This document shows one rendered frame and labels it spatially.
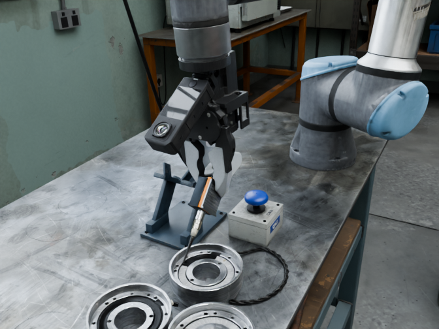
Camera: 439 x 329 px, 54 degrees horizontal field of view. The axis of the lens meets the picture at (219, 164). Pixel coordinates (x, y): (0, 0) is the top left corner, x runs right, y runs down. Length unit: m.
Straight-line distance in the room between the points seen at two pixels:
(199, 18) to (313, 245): 0.40
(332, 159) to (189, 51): 0.49
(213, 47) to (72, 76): 2.03
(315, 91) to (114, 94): 2.03
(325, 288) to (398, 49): 0.53
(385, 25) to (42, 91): 1.91
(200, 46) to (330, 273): 0.68
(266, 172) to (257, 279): 0.35
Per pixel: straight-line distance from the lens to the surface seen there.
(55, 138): 2.54
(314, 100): 0.94
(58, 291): 0.70
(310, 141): 0.97
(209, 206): 0.66
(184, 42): 0.58
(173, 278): 0.61
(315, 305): 1.00
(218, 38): 0.58
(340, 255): 1.14
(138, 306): 0.60
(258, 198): 0.72
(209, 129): 0.61
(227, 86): 0.64
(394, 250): 2.15
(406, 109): 0.85
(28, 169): 2.47
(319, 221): 0.80
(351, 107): 0.87
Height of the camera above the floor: 1.24
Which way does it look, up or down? 26 degrees down
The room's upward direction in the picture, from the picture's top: 2 degrees counter-clockwise
